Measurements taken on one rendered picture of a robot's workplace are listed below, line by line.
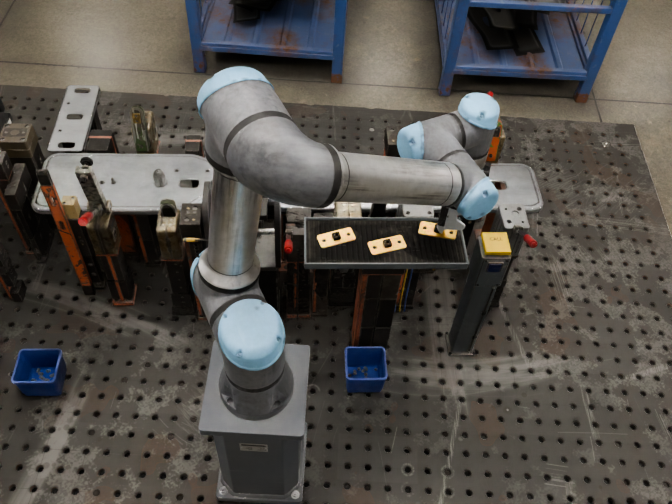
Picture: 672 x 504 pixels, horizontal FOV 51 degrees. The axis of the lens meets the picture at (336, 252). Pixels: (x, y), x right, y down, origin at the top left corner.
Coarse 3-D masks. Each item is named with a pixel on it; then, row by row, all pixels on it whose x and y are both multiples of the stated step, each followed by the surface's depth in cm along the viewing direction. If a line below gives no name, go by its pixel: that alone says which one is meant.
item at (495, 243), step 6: (486, 234) 162; (492, 234) 162; (498, 234) 163; (504, 234) 163; (486, 240) 161; (492, 240) 161; (498, 240) 161; (504, 240) 162; (486, 246) 160; (492, 246) 160; (498, 246) 160; (504, 246) 160; (486, 252) 159; (492, 252) 159; (498, 252) 159; (504, 252) 159; (510, 252) 160
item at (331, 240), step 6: (348, 228) 161; (324, 234) 160; (330, 234) 160; (336, 234) 159; (342, 234) 160; (318, 240) 159; (330, 240) 159; (336, 240) 159; (342, 240) 159; (348, 240) 159; (324, 246) 158
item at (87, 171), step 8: (80, 160) 164; (88, 160) 164; (80, 168) 163; (88, 168) 162; (80, 176) 162; (88, 176) 163; (80, 184) 165; (88, 184) 165; (96, 184) 166; (88, 192) 168; (96, 192) 168; (88, 200) 171; (96, 200) 171; (104, 200) 173; (104, 208) 174
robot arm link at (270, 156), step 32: (256, 128) 96; (288, 128) 97; (256, 160) 96; (288, 160) 96; (320, 160) 98; (352, 160) 103; (384, 160) 107; (416, 160) 113; (448, 160) 122; (256, 192) 100; (288, 192) 98; (320, 192) 99; (352, 192) 103; (384, 192) 107; (416, 192) 111; (448, 192) 115; (480, 192) 117
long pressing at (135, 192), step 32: (64, 160) 193; (96, 160) 194; (128, 160) 194; (160, 160) 195; (192, 160) 195; (64, 192) 186; (128, 192) 187; (160, 192) 187; (192, 192) 188; (512, 192) 193
